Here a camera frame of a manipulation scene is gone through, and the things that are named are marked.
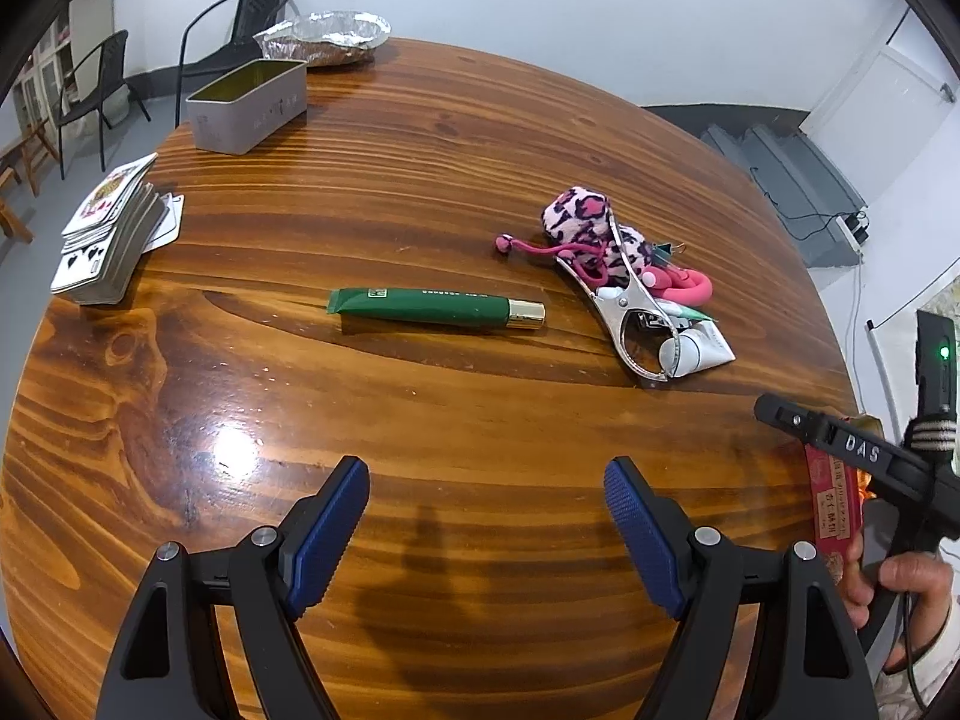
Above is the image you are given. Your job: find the white cylindrical tube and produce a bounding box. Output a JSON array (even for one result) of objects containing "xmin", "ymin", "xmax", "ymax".
[{"xmin": 659, "ymin": 320, "xmax": 736, "ymax": 379}]

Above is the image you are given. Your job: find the large silver metal clip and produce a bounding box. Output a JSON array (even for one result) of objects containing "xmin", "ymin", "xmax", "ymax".
[{"xmin": 555, "ymin": 208, "xmax": 680, "ymax": 383}]

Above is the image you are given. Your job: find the green tube gold cap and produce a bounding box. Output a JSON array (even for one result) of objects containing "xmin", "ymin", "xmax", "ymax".
[{"xmin": 327, "ymin": 288, "xmax": 547, "ymax": 328}]

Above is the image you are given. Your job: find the pink leopard drawstring pouch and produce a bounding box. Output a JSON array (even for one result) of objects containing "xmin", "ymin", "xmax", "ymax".
[{"xmin": 494, "ymin": 185, "xmax": 661, "ymax": 289}]

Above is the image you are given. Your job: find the person's right hand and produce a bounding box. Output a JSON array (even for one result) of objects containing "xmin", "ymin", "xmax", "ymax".
[{"xmin": 836, "ymin": 538, "xmax": 955, "ymax": 675}]

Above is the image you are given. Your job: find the hanging landscape scroll painting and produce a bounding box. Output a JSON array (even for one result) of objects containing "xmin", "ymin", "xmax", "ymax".
[{"xmin": 867, "ymin": 262, "xmax": 958, "ymax": 439}]

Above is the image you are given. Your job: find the white power strip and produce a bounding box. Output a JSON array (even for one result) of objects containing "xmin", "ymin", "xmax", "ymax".
[{"xmin": 841, "ymin": 210, "xmax": 869, "ymax": 247}]

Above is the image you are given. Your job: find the green binder clip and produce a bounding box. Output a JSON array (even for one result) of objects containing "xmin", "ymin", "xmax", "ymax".
[{"xmin": 652, "ymin": 242, "xmax": 686, "ymax": 260}]

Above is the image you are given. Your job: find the deck of playing cards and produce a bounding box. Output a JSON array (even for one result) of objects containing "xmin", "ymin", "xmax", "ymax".
[{"xmin": 50, "ymin": 153, "xmax": 184, "ymax": 305}]

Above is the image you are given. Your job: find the grey rectangular tin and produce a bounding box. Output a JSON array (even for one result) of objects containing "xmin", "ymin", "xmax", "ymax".
[{"xmin": 185, "ymin": 59, "xmax": 308, "ymax": 154}]

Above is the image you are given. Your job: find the foil tray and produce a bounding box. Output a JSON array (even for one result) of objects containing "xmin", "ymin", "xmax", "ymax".
[{"xmin": 254, "ymin": 10, "xmax": 392, "ymax": 68}]

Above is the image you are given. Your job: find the black metal chair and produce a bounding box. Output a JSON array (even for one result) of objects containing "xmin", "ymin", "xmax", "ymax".
[
  {"xmin": 52, "ymin": 29, "xmax": 151, "ymax": 179},
  {"xmin": 174, "ymin": 0, "xmax": 290, "ymax": 125}
]

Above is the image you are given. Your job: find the white display cabinet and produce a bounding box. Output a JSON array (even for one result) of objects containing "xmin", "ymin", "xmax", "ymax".
[{"xmin": 10, "ymin": 0, "xmax": 114, "ymax": 135}]

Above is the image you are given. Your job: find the white wall cable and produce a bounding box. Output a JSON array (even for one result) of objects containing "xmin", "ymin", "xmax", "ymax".
[{"xmin": 842, "ymin": 268, "xmax": 869, "ymax": 392}]

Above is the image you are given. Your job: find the black cable on stairs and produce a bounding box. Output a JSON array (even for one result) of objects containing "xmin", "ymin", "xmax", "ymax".
[{"xmin": 779, "ymin": 208, "xmax": 853, "ymax": 246}]

